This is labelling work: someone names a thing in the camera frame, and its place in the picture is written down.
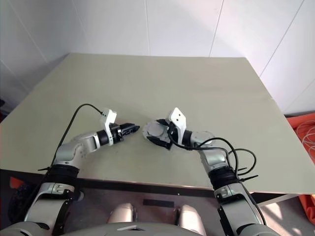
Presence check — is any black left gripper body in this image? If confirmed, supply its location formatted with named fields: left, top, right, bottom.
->
left=110, top=123, right=126, bottom=144

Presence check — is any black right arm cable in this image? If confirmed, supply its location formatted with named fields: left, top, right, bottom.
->
left=169, top=136, right=258, bottom=184

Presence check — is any white cable coil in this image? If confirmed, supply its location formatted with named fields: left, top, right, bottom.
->
left=296, top=122, right=315, bottom=154

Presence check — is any silver robot torso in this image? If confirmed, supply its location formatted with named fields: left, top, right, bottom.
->
left=56, top=222, right=237, bottom=236

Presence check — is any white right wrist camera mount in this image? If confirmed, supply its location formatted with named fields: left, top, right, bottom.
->
left=168, top=107, right=187, bottom=146

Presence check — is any small orange item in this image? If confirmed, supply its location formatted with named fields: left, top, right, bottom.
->
left=298, top=193, right=315, bottom=223

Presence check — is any silver hinged motor lid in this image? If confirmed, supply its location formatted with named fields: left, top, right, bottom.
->
left=143, top=120, right=170, bottom=143

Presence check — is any large orange fabric item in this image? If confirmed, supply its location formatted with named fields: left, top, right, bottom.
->
left=286, top=116, right=315, bottom=163

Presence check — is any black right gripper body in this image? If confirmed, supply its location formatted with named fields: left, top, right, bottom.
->
left=167, top=122, right=179, bottom=146

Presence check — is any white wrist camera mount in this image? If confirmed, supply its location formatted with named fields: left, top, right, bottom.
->
left=100, top=107, right=118, bottom=146
left=168, top=107, right=187, bottom=146

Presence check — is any orange item beside black wheel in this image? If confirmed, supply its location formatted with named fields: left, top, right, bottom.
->
left=9, top=176, right=28, bottom=190

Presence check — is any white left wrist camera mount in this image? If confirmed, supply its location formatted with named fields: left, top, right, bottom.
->
left=100, top=107, right=118, bottom=146

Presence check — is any brushed metal plate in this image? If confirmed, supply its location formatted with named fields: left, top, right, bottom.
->
left=78, top=178, right=217, bottom=224

